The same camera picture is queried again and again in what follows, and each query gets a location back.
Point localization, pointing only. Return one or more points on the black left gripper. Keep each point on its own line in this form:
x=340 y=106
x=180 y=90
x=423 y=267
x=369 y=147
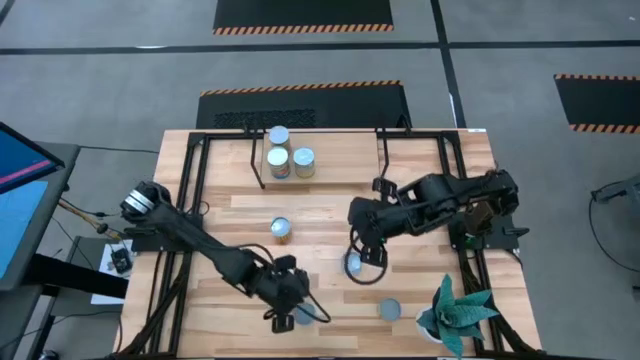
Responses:
x=280 y=287

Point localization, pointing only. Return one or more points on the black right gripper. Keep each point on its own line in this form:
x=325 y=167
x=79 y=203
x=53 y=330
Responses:
x=370 y=220

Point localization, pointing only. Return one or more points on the green polka dot can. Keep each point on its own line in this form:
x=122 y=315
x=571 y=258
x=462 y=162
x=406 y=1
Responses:
x=306 y=315

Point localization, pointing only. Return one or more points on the salmon can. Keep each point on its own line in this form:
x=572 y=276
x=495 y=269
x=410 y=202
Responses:
x=353 y=263

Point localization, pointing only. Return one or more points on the orange labelled can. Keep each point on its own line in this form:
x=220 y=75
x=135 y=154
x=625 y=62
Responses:
x=281 y=226

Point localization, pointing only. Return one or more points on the yellow and blue can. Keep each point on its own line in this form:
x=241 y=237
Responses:
x=304 y=156

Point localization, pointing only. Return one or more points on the peaches labelled can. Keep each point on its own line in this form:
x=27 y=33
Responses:
x=278 y=157

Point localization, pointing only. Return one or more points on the tomato labelled can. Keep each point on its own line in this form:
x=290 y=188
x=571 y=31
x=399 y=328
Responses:
x=279 y=135

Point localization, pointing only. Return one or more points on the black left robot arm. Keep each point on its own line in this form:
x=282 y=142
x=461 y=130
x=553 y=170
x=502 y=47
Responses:
x=200 y=245

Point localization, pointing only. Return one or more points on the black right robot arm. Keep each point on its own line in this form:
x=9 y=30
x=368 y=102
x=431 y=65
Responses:
x=450 y=195

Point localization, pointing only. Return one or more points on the wooden shelf board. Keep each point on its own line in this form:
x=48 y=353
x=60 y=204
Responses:
x=345 y=170

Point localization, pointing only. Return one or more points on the short grey-lidded can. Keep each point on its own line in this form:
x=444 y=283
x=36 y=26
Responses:
x=389 y=309

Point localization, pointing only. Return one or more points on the black hazard-striped floor mat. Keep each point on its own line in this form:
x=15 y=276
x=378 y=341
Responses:
x=600 y=102
x=350 y=107
x=300 y=12

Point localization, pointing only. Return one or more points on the green potted plant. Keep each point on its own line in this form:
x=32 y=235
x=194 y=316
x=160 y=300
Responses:
x=452 y=315

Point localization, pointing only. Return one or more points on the small black device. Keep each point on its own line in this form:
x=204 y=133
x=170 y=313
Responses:
x=121 y=260

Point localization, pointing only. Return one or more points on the white paper sheet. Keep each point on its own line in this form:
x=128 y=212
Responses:
x=107 y=255

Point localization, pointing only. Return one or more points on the black side desk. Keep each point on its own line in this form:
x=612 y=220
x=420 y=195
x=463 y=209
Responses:
x=80 y=277

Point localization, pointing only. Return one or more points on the blue screen monitor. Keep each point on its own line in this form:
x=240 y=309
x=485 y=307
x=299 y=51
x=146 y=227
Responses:
x=20 y=215

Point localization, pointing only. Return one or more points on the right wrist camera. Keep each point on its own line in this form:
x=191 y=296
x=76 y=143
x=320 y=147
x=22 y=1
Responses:
x=375 y=255

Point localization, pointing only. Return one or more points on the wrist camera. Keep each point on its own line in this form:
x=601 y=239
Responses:
x=283 y=323
x=375 y=255

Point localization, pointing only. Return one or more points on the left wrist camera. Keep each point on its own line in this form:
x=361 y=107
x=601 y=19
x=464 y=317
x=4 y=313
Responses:
x=283 y=323

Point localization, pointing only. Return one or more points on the black shelf side frame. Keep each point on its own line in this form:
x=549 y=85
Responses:
x=256 y=160
x=386 y=155

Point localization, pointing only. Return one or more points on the black table frame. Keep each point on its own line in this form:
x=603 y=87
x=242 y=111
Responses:
x=425 y=134

